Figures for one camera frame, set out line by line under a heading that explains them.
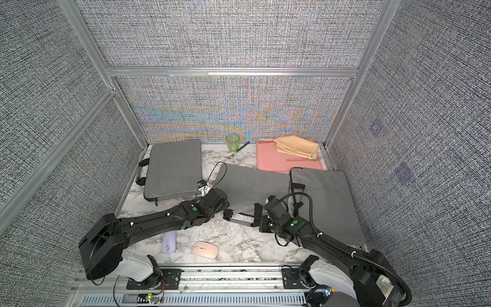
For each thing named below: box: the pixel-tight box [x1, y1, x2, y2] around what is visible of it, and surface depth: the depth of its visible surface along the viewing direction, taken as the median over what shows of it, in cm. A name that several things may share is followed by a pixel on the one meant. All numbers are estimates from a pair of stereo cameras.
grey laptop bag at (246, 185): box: [216, 163, 290, 210], surface depth 102 cm
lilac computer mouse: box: [161, 230, 178, 254], surface depth 81 cm
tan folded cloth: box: [272, 135, 320, 161], surface depth 119 cm
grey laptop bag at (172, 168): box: [136, 139, 203, 206], surface depth 107 cm
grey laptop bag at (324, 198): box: [288, 167, 367, 246], surface depth 97 cm
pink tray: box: [256, 138, 323, 173], surface depth 113 cm
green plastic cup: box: [225, 133, 241, 153], surface depth 119 cm
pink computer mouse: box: [191, 240, 219, 260], surface depth 81 cm
